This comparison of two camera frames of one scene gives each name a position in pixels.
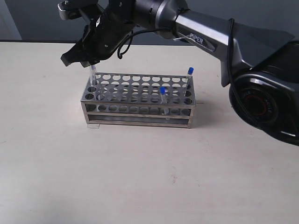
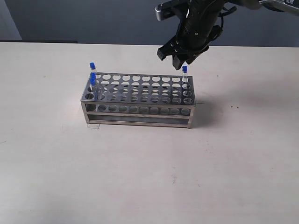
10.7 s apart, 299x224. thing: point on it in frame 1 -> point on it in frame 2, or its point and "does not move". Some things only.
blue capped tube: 190,72 -> 185,78
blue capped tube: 163,94 -> 93,76
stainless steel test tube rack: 139,99 does not move
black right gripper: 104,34 -> 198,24
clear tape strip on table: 93,125 does not move
